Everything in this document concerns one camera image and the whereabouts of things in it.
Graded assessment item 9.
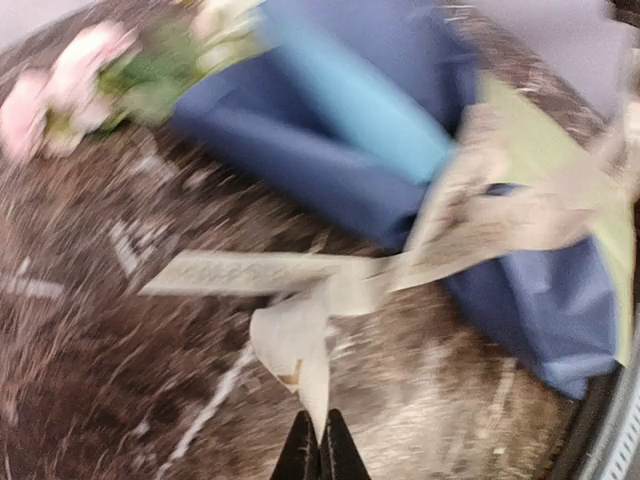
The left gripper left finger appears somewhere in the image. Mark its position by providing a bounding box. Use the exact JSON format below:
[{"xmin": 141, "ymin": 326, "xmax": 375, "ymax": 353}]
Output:
[{"xmin": 270, "ymin": 410, "xmax": 320, "ymax": 480}]

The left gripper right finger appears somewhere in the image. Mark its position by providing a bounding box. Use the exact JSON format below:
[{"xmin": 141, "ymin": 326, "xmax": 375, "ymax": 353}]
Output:
[{"xmin": 319, "ymin": 409, "xmax": 370, "ymax": 480}]

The cream ribbon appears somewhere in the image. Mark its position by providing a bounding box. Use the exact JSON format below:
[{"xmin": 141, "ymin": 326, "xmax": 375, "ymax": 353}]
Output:
[{"xmin": 137, "ymin": 102, "xmax": 640, "ymax": 426}]

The light blue wrapping paper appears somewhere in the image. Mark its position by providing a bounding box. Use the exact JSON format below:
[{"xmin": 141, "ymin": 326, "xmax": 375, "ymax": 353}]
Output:
[{"xmin": 170, "ymin": 1, "xmax": 618, "ymax": 399}]

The pink rose stem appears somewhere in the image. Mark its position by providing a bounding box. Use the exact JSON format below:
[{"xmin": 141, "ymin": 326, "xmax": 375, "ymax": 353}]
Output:
[{"xmin": 1, "ymin": 19, "xmax": 203, "ymax": 163}]

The yellow-green wrapping paper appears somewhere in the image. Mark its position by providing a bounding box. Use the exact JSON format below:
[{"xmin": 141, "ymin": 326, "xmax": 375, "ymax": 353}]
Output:
[{"xmin": 479, "ymin": 72, "xmax": 639, "ymax": 365}]

